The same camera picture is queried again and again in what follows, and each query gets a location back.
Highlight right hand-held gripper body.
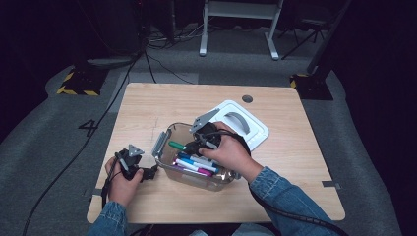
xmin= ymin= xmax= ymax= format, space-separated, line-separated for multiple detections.
xmin=189 ymin=107 xmax=223 ymax=150

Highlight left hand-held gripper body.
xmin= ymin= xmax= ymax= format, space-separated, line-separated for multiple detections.
xmin=114 ymin=144 xmax=146 ymax=182

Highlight dark blue marker pen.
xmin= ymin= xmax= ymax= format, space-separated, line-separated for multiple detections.
xmin=178 ymin=152 xmax=214 ymax=165

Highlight dark green marker pen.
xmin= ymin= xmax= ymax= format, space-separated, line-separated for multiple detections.
xmin=167 ymin=140 xmax=190 ymax=152

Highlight purple marker pen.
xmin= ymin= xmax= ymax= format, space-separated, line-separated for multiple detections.
xmin=171 ymin=163 xmax=198 ymax=175

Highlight magenta marker pen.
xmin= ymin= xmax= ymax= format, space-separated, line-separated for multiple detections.
xmin=174 ymin=158 xmax=214 ymax=178

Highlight clear plastic storage container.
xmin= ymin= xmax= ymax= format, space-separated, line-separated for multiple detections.
xmin=151 ymin=121 xmax=246 ymax=193

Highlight person's left hand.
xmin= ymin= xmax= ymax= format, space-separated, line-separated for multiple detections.
xmin=104 ymin=156 xmax=145 ymax=208

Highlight person's right hand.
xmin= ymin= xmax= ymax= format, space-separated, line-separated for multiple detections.
xmin=199 ymin=121 xmax=265 ymax=184

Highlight grey tape strip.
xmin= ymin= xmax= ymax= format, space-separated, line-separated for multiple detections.
xmin=323 ymin=180 xmax=342 ymax=191
xmin=83 ymin=188 xmax=103 ymax=198

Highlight black yellow striped stand base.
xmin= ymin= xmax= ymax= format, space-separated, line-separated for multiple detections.
xmin=289 ymin=72 xmax=334 ymax=101
xmin=56 ymin=67 xmax=110 ymax=97

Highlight person's legs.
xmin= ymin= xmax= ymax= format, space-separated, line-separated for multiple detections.
xmin=190 ymin=223 xmax=276 ymax=236

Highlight dark equipment cabinet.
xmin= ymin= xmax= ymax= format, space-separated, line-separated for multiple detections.
xmin=107 ymin=0 xmax=147 ymax=56

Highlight black tripod stand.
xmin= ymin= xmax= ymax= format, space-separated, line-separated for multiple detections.
xmin=280 ymin=13 xmax=332 ymax=61

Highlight left hand-held gripper black cable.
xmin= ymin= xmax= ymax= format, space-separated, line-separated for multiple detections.
xmin=100 ymin=155 xmax=123 ymax=209

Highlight hand-held gripper black cable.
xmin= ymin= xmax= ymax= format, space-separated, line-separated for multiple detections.
xmin=209 ymin=129 xmax=348 ymax=236
xmin=100 ymin=155 xmax=123 ymax=209

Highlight right hand-held gripper black cable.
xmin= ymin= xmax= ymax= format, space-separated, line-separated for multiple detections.
xmin=209 ymin=129 xmax=348 ymax=236

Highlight white container lid grey handle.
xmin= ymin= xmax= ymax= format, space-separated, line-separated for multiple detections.
xmin=207 ymin=99 xmax=270 ymax=152

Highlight long black floor cable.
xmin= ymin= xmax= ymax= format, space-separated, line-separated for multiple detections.
xmin=22 ymin=53 xmax=146 ymax=236

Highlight thin black floor cable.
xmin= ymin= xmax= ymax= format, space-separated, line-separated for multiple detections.
xmin=144 ymin=53 xmax=196 ymax=86

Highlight tangle of floor cables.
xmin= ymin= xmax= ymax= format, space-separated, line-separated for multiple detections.
xmin=147 ymin=26 xmax=210 ymax=50

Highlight white desk frame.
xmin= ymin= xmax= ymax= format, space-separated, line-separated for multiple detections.
xmin=199 ymin=0 xmax=285 ymax=61

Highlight dark metal stand post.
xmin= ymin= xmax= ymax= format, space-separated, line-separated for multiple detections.
xmin=306 ymin=0 xmax=353 ymax=75

